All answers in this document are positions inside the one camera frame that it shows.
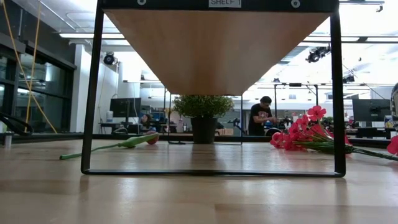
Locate dark red artificial tulip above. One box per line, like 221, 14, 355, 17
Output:
59, 132, 160, 161

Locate red artificial flower bunch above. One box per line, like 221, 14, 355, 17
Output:
269, 105, 398, 162
386, 135, 398, 156

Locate green potted plant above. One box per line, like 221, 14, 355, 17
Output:
172, 95, 234, 144

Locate person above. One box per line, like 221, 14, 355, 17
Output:
139, 114, 157, 133
390, 82, 398, 130
248, 95, 277, 137

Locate black computer monitor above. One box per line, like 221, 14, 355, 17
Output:
352, 98, 392, 123
109, 97, 142, 118

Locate black overhead rack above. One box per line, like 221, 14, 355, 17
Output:
273, 82, 320, 122

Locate black ceiling light rig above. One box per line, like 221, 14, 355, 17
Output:
306, 45, 332, 63

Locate wooden shelf with black frame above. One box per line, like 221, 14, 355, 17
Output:
80, 0, 347, 178

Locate black metal table frame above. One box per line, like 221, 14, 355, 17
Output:
0, 132, 398, 149

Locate yellow extension cable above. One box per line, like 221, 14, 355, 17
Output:
1, 0, 58, 134

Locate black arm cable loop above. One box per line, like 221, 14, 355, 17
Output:
0, 111, 34, 137

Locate small grey post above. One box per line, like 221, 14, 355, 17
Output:
3, 131, 13, 149

